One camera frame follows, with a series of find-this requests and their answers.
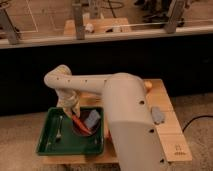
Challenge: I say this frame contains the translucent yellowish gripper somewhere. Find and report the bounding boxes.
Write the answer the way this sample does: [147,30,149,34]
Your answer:
[56,90,80,117]

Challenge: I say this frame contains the red pepper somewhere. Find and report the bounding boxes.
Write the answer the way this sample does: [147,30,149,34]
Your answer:
[71,114,92,135]

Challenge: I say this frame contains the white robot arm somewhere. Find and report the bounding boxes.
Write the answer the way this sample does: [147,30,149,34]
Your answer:
[44,65,169,171]

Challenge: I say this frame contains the green plastic tray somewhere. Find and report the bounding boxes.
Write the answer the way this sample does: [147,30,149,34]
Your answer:
[36,106,104,156]

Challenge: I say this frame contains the dark purple bowl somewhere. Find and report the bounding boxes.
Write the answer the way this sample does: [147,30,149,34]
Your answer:
[72,110,101,136]

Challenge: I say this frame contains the blue sponge in bowl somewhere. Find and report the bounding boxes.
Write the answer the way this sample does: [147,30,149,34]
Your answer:
[84,110,101,129]

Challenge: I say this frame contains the metal fork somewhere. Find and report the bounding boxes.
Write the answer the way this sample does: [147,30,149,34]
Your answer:
[56,115,63,141]

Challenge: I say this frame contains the red bowl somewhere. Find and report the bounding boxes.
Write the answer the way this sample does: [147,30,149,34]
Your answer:
[107,130,111,140]

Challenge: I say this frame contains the orange fruit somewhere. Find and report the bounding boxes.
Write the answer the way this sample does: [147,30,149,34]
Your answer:
[144,81,152,92]

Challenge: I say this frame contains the middle grey metal post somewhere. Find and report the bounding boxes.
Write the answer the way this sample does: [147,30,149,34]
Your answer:
[72,3,85,40]

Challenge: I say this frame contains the grey metal post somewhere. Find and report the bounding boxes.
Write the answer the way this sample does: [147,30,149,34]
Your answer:
[72,3,85,40]
[0,9,19,45]
[164,0,185,34]

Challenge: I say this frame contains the left grey metal post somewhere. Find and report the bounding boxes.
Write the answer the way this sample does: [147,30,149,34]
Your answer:
[0,9,19,45]

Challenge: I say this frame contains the black cable on floor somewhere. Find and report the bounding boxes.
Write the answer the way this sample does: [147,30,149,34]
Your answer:
[181,115,213,133]

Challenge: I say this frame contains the right grey metal post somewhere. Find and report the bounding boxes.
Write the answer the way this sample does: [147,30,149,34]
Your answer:
[164,0,185,34]

